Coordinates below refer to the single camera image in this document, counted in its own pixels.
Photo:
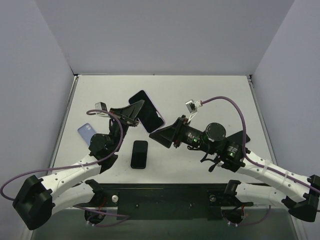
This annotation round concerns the small black phone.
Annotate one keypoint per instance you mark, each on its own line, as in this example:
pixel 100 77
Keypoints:
pixel 139 154

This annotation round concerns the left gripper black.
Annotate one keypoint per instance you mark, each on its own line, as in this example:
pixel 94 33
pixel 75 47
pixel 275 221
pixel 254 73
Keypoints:
pixel 124 118

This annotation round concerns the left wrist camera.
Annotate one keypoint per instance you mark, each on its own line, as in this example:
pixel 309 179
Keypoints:
pixel 103 107

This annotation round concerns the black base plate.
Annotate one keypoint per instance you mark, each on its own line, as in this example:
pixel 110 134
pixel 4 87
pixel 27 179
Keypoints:
pixel 185 201

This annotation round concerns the large phone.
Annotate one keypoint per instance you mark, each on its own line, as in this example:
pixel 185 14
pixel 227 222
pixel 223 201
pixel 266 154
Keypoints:
pixel 149 116

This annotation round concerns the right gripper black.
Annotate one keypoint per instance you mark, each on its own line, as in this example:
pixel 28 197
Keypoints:
pixel 178 132

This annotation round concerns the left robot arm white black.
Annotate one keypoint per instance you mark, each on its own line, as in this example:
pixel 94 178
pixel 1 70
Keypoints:
pixel 39 198

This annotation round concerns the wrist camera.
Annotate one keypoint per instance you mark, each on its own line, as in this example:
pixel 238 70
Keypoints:
pixel 103 107
pixel 192 107

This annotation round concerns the blue phone case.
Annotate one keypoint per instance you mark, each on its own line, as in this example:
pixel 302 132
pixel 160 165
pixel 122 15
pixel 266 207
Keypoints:
pixel 86 132

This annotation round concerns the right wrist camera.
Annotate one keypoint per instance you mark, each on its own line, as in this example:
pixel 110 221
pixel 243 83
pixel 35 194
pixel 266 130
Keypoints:
pixel 192 107

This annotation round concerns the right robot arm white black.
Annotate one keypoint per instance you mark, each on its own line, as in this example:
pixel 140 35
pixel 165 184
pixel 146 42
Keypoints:
pixel 298 194

